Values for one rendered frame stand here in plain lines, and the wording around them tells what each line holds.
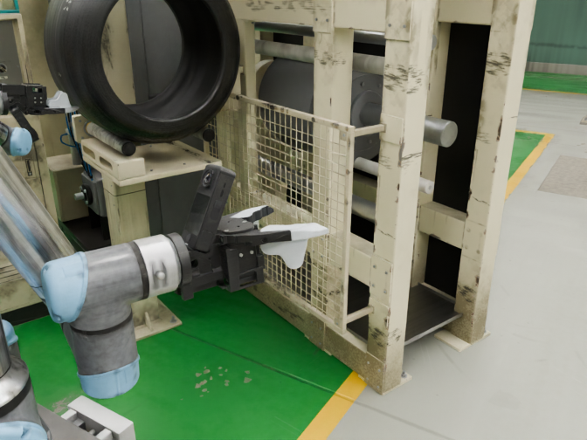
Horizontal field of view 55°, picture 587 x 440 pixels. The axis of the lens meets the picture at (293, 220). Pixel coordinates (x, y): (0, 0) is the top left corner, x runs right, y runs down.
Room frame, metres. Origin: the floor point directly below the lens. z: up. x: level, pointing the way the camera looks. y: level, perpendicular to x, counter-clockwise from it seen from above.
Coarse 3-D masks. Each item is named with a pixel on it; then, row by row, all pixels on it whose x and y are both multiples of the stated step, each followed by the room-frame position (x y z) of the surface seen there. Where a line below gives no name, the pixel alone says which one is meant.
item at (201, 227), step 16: (208, 176) 0.69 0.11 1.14; (224, 176) 0.69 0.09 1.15; (208, 192) 0.68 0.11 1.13; (224, 192) 0.68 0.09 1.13; (192, 208) 0.70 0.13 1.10; (208, 208) 0.67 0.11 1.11; (192, 224) 0.68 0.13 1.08; (208, 224) 0.66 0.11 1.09; (192, 240) 0.66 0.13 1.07; (208, 240) 0.66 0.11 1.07
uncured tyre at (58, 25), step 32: (64, 0) 1.68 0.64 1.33; (96, 0) 1.64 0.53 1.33; (192, 0) 2.08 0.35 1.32; (224, 0) 1.89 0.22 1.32; (64, 32) 1.62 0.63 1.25; (96, 32) 1.62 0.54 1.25; (192, 32) 2.10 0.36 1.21; (224, 32) 1.87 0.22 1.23; (64, 64) 1.62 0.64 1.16; (96, 64) 1.62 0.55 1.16; (192, 64) 2.10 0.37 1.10; (224, 64) 1.86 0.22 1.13; (96, 96) 1.62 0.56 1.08; (160, 96) 2.02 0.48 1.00; (192, 96) 2.05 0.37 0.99; (224, 96) 1.87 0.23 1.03; (128, 128) 1.67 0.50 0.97; (160, 128) 1.72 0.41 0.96; (192, 128) 1.80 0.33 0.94
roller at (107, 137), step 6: (90, 126) 1.92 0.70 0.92; (96, 126) 1.90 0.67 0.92; (90, 132) 1.91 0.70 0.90; (96, 132) 1.86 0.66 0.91; (102, 132) 1.83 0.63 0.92; (108, 132) 1.81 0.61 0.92; (102, 138) 1.81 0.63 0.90; (108, 138) 1.77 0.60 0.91; (114, 138) 1.75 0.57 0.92; (120, 138) 1.73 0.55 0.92; (108, 144) 1.77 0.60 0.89; (114, 144) 1.72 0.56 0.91; (120, 144) 1.69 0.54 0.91; (126, 144) 1.68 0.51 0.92; (132, 144) 1.69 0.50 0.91; (120, 150) 1.69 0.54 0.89; (126, 150) 1.68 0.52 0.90; (132, 150) 1.69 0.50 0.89
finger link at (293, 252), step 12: (264, 228) 0.69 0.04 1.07; (276, 228) 0.68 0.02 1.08; (288, 228) 0.68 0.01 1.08; (300, 228) 0.68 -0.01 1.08; (312, 228) 0.69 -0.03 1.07; (324, 228) 0.69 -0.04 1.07; (300, 240) 0.68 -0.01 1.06; (264, 252) 0.68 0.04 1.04; (276, 252) 0.68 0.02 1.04; (288, 252) 0.68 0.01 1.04; (300, 252) 0.68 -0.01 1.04; (288, 264) 0.68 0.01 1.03; (300, 264) 0.68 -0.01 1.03
